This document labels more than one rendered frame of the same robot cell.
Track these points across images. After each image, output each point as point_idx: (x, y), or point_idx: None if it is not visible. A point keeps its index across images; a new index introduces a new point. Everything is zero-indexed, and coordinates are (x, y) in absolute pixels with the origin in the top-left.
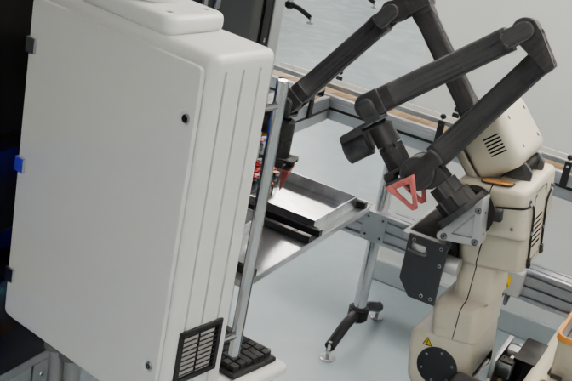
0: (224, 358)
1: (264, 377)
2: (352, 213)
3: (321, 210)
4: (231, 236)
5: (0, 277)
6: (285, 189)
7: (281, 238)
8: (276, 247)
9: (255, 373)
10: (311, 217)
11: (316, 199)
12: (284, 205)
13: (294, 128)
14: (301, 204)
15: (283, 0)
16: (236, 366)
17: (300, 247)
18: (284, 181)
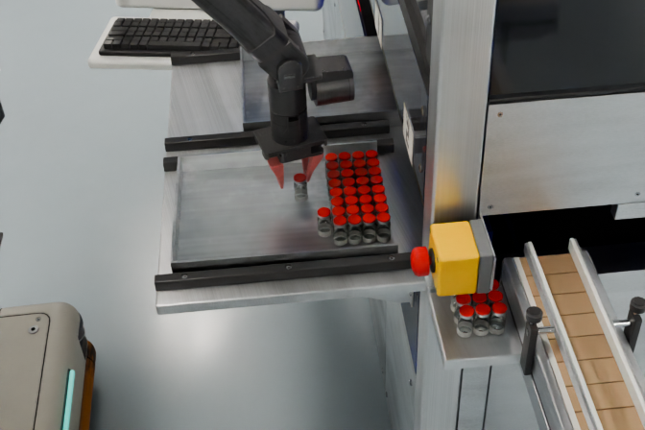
0: (133, 20)
1: (97, 42)
2: (166, 260)
3: (210, 226)
4: None
5: None
6: (304, 240)
7: (203, 133)
8: (193, 115)
9: (105, 37)
10: (208, 199)
11: (242, 250)
12: (264, 199)
13: (268, 91)
14: (247, 219)
15: None
16: (117, 18)
17: (171, 134)
18: (278, 180)
